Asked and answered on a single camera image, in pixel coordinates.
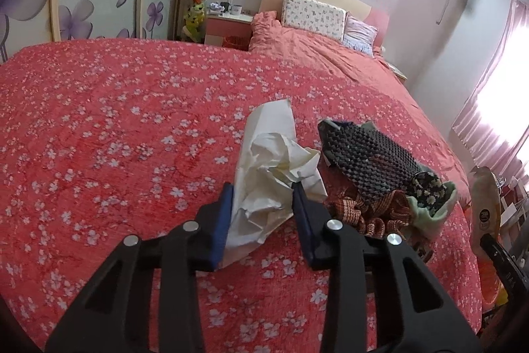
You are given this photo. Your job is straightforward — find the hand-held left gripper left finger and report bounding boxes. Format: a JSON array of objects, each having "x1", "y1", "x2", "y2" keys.
[{"x1": 45, "y1": 183, "x2": 235, "y2": 353}]

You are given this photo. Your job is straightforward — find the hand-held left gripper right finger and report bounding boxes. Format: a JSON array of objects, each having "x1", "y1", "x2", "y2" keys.
[{"x1": 290, "y1": 181, "x2": 482, "y2": 353}]

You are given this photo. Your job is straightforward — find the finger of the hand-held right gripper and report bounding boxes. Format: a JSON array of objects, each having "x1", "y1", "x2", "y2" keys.
[{"x1": 480, "y1": 235, "x2": 529, "y2": 298}]

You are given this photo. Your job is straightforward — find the orange plastic basket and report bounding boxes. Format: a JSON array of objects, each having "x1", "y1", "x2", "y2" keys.
[{"x1": 475, "y1": 249, "x2": 511, "y2": 321}]

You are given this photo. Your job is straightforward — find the cream snack packet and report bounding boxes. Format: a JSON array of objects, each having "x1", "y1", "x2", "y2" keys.
[{"x1": 469, "y1": 166, "x2": 503, "y2": 258}]

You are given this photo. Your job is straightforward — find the white paper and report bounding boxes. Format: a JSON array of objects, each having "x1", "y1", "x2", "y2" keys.
[{"x1": 223, "y1": 99, "x2": 329, "y2": 269}]

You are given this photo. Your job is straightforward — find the green fuzzy sock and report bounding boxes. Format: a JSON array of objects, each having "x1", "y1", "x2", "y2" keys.
[{"x1": 407, "y1": 170, "x2": 457, "y2": 240}]

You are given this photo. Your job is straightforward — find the orange patterned cloth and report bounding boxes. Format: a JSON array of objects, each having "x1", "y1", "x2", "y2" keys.
[{"x1": 324, "y1": 190, "x2": 414, "y2": 240}]

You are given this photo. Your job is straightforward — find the metal storage rack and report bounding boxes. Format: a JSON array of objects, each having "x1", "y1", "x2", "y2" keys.
[{"x1": 498, "y1": 175, "x2": 529, "y2": 238}]

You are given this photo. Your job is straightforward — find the red floral blanket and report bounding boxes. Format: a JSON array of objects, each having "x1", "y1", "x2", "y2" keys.
[{"x1": 0, "y1": 38, "x2": 484, "y2": 353}]

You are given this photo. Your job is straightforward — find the pink curtain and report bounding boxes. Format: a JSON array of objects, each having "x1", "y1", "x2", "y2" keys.
[{"x1": 450, "y1": 0, "x2": 529, "y2": 188}]

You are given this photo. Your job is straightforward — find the coral duvet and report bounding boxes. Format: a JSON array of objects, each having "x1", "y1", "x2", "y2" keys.
[{"x1": 248, "y1": 11, "x2": 472, "y2": 209}]

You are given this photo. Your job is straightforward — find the small red basket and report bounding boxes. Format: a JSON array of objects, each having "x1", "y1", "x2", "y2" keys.
[{"x1": 223, "y1": 35, "x2": 251, "y2": 51}]

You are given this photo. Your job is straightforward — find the cream bedside table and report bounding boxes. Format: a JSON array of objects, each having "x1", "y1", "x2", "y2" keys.
[{"x1": 386, "y1": 61, "x2": 408, "y2": 83}]

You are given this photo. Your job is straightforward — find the pink and white nightstand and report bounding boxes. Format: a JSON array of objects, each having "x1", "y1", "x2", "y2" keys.
[{"x1": 204, "y1": 13, "x2": 254, "y2": 48}]

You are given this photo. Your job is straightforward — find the pink striped pillow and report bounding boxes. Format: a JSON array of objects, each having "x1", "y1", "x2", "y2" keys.
[{"x1": 342, "y1": 16, "x2": 379, "y2": 56}]

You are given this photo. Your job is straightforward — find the white floral pillow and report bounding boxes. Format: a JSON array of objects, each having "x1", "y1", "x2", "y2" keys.
[{"x1": 282, "y1": 0, "x2": 348, "y2": 44}]

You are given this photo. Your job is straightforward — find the white standing air conditioner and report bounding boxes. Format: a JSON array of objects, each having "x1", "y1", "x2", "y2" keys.
[{"x1": 407, "y1": 0, "x2": 469, "y2": 118}]

